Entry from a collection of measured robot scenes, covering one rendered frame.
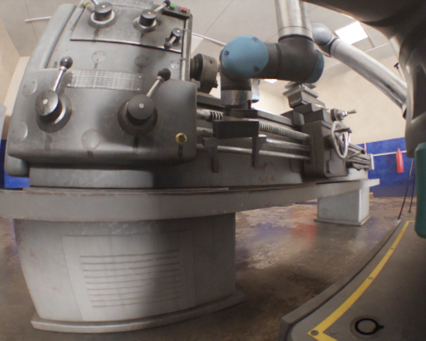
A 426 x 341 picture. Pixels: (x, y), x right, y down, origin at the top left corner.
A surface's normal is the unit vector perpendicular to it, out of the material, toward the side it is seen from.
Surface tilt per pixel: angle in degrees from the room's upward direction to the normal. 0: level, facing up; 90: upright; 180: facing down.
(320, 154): 90
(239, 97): 115
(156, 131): 90
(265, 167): 90
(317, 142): 90
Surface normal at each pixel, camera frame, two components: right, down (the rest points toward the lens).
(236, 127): 0.28, 0.33
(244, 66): -0.08, 0.35
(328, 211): -0.88, -0.02
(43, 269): 0.48, -0.07
